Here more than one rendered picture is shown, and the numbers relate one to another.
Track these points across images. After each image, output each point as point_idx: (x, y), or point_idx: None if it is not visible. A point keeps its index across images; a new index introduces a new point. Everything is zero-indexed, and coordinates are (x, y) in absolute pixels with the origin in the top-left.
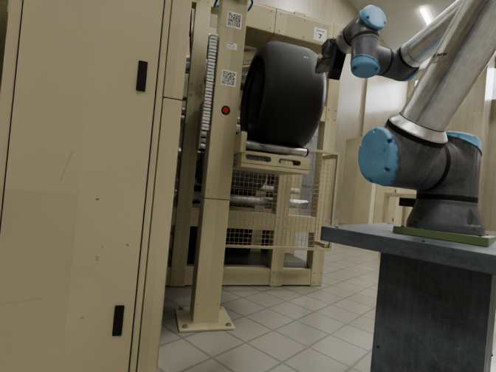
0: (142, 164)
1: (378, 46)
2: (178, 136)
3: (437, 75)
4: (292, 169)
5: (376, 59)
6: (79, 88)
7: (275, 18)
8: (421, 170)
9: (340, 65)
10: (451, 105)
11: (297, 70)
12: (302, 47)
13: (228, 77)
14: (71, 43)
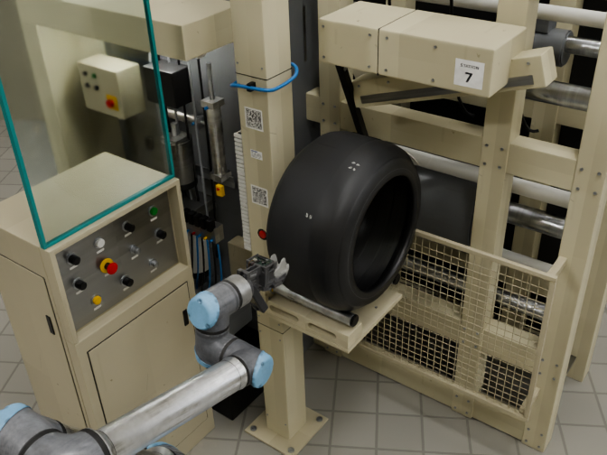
0: (69, 376)
1: (206, 347)
2: (79, 366)
3: None
4: (325, 339)
5: (204, 360)
6: (30, 322)
7: (378, 48)
8: None
9: (254, 301)
10: None
11: (288, 239)
12: (325, 182)
13: (258, 194)
14: (18, 297)
